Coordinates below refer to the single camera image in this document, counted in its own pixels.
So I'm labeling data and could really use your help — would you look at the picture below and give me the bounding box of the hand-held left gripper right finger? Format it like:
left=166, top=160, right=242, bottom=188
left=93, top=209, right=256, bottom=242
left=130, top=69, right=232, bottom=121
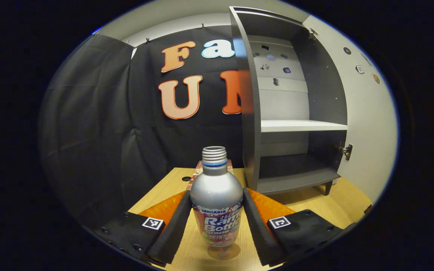
left=243, top=188, right=345, bottom=267

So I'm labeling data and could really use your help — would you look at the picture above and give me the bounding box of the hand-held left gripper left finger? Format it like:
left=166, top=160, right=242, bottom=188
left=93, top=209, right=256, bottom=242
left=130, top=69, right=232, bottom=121
left=91, top=190, right=192, bottom=265

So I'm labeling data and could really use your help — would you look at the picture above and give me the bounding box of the silver bottle with colourful label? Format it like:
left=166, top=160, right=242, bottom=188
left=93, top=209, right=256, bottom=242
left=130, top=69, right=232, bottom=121
left=190, top=146, right=245, bottom=248

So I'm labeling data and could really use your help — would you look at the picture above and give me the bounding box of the grey cabinet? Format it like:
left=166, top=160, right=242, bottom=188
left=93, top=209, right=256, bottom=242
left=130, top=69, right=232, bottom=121
left=229, top=6, right=349, bottom=196

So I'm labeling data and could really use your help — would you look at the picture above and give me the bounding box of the beige cabinet door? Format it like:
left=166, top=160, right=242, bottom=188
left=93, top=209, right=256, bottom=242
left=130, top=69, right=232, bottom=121
left=303, top=15, right=398, bottom=204

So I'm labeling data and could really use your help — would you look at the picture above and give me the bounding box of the white cabinet shelf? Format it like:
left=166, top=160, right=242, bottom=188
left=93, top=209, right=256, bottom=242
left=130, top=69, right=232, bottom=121
left=261, top=120, right=348, bottom=133

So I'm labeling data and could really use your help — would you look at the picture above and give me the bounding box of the brown cover book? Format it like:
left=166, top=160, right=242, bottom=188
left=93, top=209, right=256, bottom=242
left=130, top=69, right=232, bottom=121
left=186, top=160, right=235, bottom=191

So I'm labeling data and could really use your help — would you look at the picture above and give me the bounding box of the black backdrop cloth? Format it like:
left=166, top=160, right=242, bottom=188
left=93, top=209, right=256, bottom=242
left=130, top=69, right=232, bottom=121
left=38, top=24, right=248, bottom=230

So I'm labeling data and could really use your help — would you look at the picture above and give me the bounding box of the row of black cloth clips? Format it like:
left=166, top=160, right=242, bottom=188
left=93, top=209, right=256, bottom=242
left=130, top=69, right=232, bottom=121
left=124, top=23, right=206, bottom=45

